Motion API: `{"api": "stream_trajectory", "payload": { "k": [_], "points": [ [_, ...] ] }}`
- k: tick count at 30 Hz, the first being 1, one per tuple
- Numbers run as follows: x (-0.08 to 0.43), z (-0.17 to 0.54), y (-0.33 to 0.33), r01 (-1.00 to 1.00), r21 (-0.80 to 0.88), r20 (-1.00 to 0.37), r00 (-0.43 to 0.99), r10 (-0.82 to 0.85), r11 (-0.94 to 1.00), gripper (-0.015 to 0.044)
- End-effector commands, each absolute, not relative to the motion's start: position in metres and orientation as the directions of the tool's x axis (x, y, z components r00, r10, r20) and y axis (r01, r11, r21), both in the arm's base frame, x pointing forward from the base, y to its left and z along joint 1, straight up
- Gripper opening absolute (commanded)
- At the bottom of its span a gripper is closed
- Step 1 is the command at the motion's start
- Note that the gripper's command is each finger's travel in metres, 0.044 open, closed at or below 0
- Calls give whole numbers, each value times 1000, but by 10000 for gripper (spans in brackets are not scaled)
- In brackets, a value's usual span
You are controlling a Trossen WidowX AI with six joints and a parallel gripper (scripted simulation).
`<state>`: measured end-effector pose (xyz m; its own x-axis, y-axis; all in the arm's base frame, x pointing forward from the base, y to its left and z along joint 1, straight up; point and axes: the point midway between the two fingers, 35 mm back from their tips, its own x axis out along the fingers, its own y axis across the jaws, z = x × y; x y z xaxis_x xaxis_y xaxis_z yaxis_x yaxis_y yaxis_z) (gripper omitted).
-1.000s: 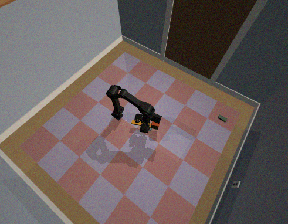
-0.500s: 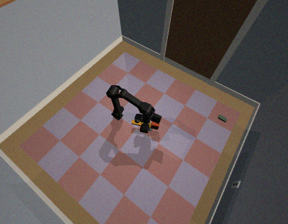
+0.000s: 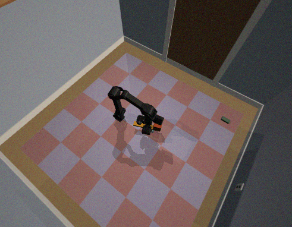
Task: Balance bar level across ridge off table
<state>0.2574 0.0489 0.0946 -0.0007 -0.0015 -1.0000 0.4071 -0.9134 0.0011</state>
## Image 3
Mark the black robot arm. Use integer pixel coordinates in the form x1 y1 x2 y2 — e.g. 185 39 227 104
108 86 164 125

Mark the small green block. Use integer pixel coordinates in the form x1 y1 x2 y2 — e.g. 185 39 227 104
221 116 230 124

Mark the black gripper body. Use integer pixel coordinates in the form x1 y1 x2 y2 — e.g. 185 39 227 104
142 119 152 135

